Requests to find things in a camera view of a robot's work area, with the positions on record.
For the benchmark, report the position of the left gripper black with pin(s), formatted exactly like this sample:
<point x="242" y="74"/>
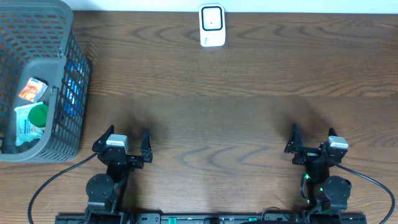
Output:
<point x="146" y="157"/>

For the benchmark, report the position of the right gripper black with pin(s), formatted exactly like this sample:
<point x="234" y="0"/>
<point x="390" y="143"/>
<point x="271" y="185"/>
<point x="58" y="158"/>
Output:
<point x="295" y="145"/>

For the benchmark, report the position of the blue oreo cookie pack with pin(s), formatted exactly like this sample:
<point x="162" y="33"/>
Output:
<point x="74" y="88"/>

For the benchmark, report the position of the green lid jar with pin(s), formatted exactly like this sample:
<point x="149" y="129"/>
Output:
<point x="38" y="115"/>

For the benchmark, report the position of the light green wipes packet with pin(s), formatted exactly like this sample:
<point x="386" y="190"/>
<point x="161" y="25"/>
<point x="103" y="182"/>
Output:
<point x="25" y="130"/>

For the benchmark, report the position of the orange snack packet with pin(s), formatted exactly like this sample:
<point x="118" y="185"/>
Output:
<point x="33" y="91"/>

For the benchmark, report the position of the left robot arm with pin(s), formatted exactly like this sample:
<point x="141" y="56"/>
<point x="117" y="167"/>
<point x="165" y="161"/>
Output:
<point x="106" y="191"/>

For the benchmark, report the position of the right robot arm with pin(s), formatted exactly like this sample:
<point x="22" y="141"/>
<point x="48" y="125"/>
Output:
<point x="326" y="194"/>

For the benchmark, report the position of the white barcode scanner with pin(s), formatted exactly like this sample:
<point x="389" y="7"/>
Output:
<point x="212" y="25"/>

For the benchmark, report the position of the grey plastic mesh basket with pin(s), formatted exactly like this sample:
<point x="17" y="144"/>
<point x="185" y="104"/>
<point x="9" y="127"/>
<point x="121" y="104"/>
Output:
<point x="36" y="42"/>

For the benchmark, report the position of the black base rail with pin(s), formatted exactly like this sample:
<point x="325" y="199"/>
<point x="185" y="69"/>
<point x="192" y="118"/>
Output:
<point x="155" y="218"/>

